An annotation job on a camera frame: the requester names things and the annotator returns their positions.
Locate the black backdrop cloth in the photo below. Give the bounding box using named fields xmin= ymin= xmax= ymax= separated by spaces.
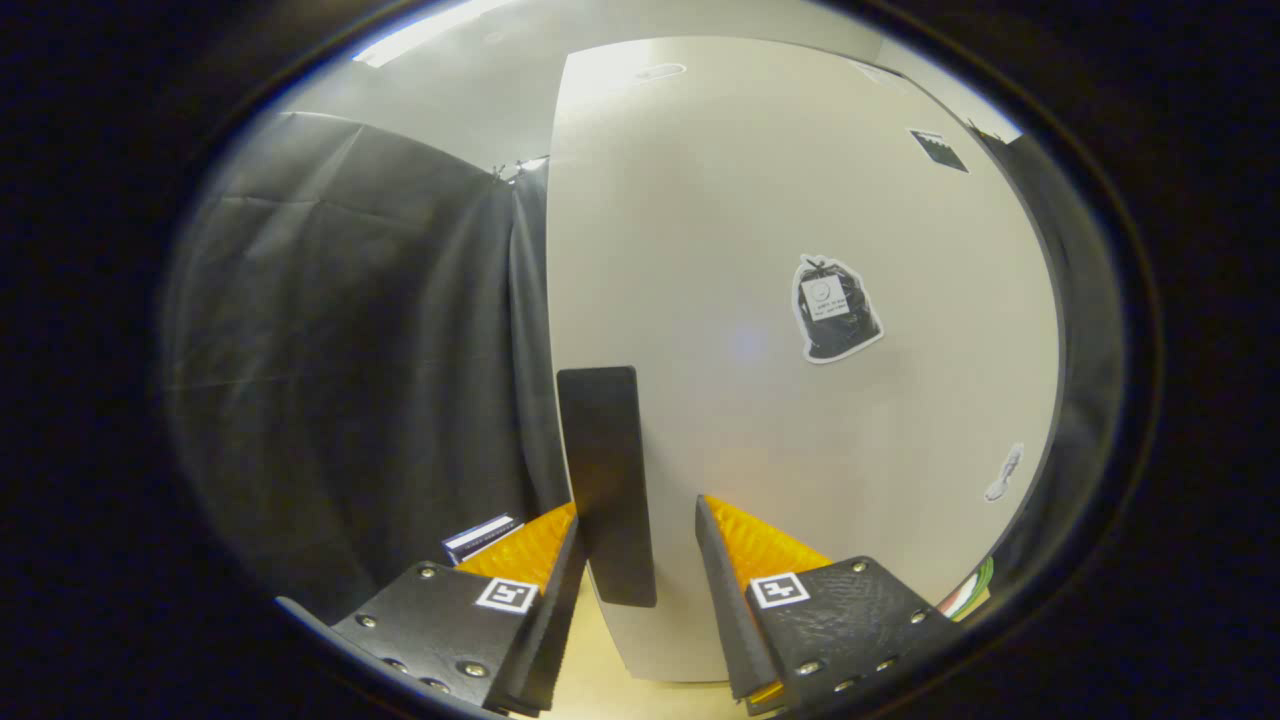
xmin=160 ymin=110 xmax=1131 ymax=611

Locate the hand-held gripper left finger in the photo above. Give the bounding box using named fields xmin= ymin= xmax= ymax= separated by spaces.
xmin=330 ymin=500 xmax=589 ymax=717

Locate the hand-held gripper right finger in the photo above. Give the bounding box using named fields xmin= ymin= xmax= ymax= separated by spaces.
xmin=695 ymin=493 xmax=961 ymax=717

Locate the green striped item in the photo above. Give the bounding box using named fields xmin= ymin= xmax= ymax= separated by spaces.
xmin=938 ymin=555 xmax=997 ymax=623

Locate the dark blue book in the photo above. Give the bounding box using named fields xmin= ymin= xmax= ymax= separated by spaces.
xmin=442 ymin=513 xmax=526 ymax=567

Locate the black door handle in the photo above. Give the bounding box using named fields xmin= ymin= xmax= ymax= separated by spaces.
xmin=556 ymin=366 xmax=659 ymax=609

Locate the white shoe cabinet door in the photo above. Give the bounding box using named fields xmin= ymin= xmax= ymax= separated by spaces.
xmin=545 ymin=37 xmax=1061 ymax=684

